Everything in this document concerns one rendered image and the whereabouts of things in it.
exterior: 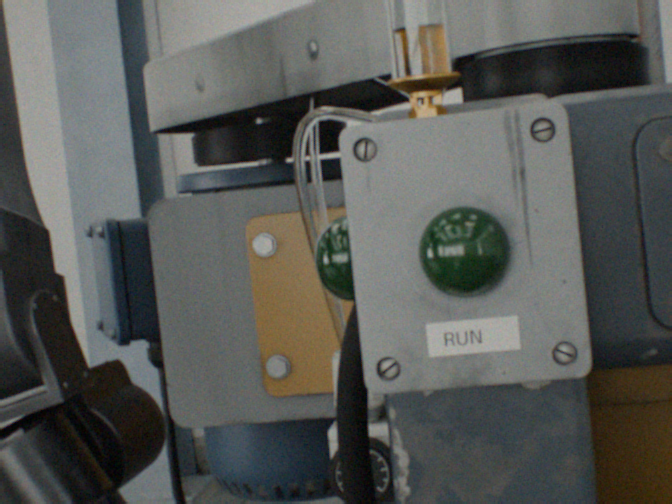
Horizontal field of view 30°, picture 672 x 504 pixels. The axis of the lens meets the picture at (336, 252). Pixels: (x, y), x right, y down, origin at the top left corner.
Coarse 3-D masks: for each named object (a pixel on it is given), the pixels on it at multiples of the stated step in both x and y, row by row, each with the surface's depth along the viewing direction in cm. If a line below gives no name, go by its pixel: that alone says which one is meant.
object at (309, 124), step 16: (368, 80) 79; (384, 80) 80; (400, 96) 80; (320, 112) 57; (336, 112) 56; (352, 112) 56; (304, 128) 58; (304, 144) 59; (304, 160) 60; (304, 176) 61; (320, 176) 74; (304, 192) 62; (320, 192) 74; (304, 208) 63; (320, 208) 74; (304, 224) 64; (320, 224) 74; (336, 304) 69; (336, 320) 69
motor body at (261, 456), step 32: (320, 160) 90; (192, 192) 93; (224, 448) 92; (256, 448) 90; (288, 448) 90; (320, 448) 90; (224, 480) 93; (256, 480) 91; (288, 480) 90; (320, 480) 90
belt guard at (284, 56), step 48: (336, 0) 69; (480, 0) 58; (528, 0) 56; (576, 0) 56; (624, 0) 57; (192, 48) 85; (240, 48) 79; (288, 48) 74; (336, 48) 69; (384, 48) 65; (480, 48) 58; (528, 48) 57; (192, 96) 86; (240, 96) 80; (288, 96) 74; (336, 96) 92; (384, 96) 96
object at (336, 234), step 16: (336, 224) 43; (320, 240) 43; (336, 240) 43; (320, 256) 43; (336, 256) 42; (320, 272) 43; (336, 272) 42; (352, 272) 42; (336, 288) 43; (352, 288) 43
